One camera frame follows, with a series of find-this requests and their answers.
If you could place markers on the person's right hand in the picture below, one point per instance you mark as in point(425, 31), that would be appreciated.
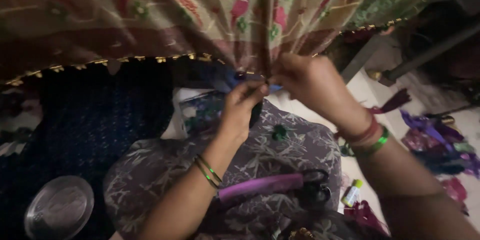
point(318, 90)

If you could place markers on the person's left hand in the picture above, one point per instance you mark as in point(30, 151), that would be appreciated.
point(236, 110)

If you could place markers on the person's right fingers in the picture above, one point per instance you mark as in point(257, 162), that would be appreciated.
point(287, 71)

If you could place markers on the beige floral embroidered saree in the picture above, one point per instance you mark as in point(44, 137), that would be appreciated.
point(168, 15)

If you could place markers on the green pom-pom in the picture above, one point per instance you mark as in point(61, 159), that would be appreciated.
point(279, 132)

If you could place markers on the person's grey floral clothing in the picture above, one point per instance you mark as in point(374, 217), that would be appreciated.
point(270, 165)

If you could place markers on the red thread wristband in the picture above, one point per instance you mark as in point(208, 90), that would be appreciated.
point(362, 132)

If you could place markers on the floral printed white cloth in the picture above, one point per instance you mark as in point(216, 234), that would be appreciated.
point(195, 112)

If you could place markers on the maroon tassel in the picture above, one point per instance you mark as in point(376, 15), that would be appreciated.
point(392, 103)

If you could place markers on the dark metal table leg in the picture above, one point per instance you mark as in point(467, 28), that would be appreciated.
point(397, 58)

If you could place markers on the green wrist bangle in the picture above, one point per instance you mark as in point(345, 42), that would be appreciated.
point(375, 143)

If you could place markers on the green thin bangles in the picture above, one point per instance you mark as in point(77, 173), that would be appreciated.
point(207, 170)

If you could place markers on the small green capped bottle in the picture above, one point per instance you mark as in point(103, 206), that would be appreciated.
point(351, 193)

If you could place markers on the maroon thread bundle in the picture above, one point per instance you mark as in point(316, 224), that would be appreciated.
point(365, 215)

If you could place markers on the heap of purple fabric scraps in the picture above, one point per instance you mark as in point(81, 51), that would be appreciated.
point(438, 144)

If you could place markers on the dark blue sequined fabric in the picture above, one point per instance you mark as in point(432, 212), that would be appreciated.
point(82, 127)

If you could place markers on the round steel plate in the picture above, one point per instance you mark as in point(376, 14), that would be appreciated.
point(59, 208)

